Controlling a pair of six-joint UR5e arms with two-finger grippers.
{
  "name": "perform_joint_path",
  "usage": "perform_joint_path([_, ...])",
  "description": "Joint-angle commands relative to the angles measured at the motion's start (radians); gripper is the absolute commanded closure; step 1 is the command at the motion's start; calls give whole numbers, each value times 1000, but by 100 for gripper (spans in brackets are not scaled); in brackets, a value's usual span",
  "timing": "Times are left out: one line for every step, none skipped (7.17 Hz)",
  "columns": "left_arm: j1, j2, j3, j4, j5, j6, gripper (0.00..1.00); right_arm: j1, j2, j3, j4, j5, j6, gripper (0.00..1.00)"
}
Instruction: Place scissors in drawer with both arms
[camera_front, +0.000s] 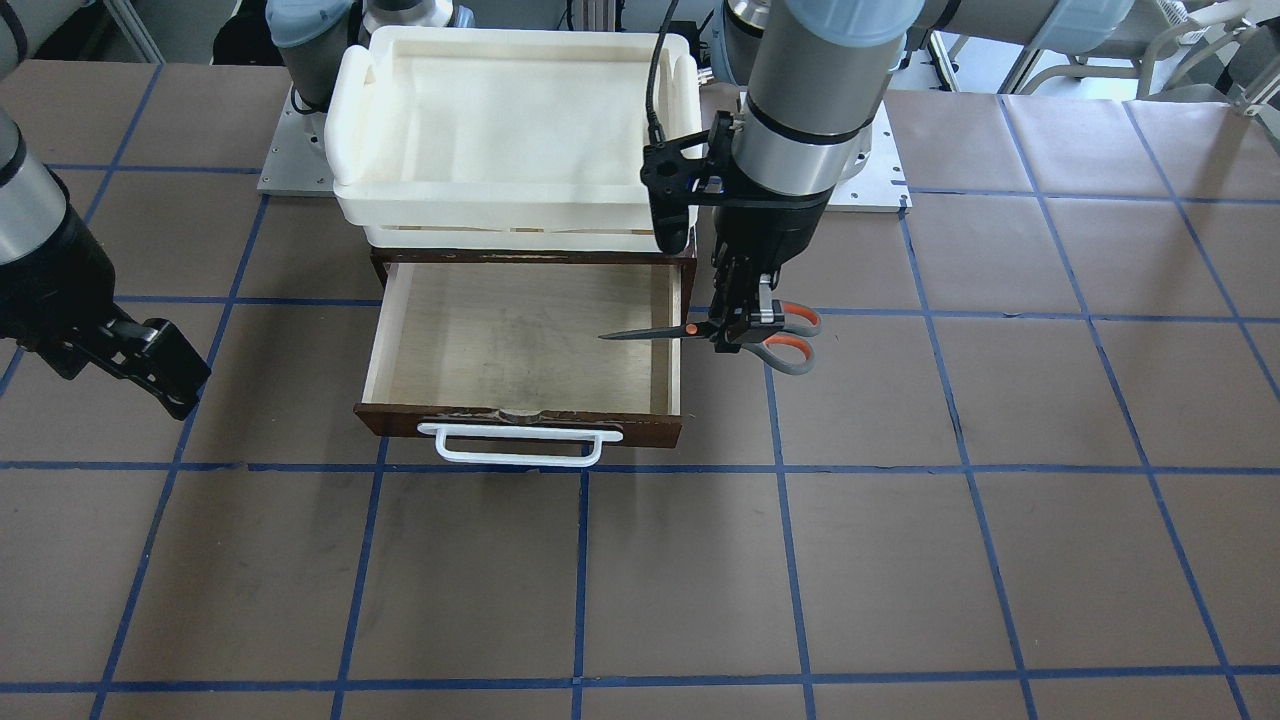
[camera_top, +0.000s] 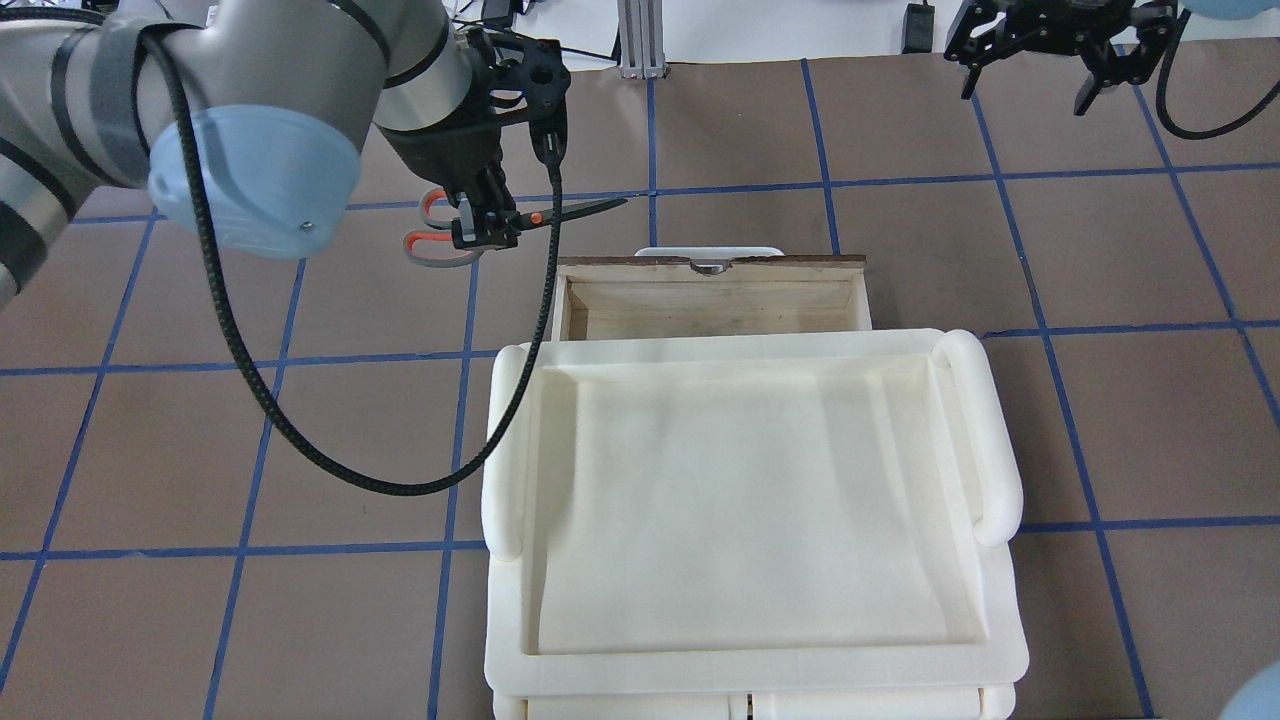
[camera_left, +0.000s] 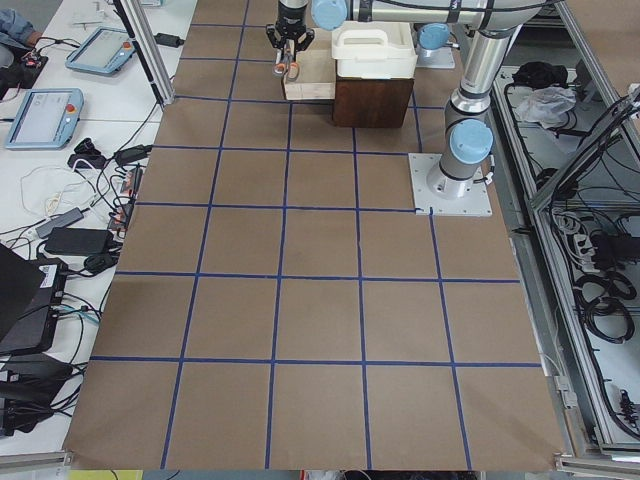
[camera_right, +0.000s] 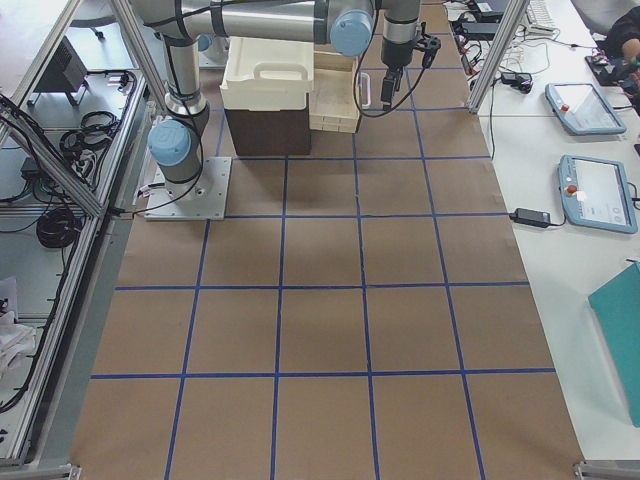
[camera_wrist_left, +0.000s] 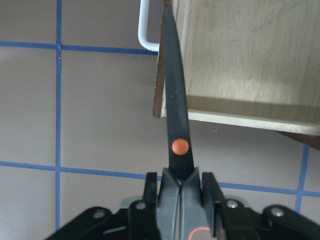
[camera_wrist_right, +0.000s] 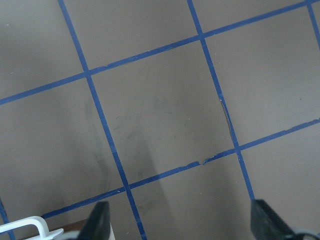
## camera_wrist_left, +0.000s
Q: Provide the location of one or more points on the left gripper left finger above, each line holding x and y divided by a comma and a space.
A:
135, 222

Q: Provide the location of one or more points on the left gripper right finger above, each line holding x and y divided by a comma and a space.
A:
230, 219

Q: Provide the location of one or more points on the grey orange scissors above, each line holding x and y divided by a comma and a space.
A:
179, 212

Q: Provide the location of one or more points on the dark wooden drawer box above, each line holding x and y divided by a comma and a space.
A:
252, 63

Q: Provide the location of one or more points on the white drawer handle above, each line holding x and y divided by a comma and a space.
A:
143, 27

